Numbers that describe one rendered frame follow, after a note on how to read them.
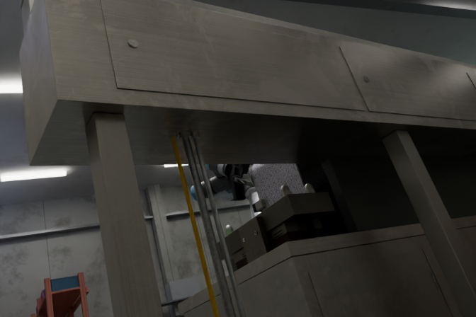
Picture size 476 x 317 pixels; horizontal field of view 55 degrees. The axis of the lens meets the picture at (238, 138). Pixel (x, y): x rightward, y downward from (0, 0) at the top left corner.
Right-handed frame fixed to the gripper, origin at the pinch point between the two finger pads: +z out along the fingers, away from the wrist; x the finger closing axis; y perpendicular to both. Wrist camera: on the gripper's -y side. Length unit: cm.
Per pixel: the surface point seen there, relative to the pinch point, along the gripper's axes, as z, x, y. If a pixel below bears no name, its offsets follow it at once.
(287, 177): 21.7, -5.6, 9.1
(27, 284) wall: -832, 98, -441
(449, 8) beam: -316, 617, 198
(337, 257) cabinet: 56, -16, -4
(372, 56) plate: 37, 8, 52
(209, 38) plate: 40, -54, 48
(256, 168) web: 4.2, -5.4, 7.9
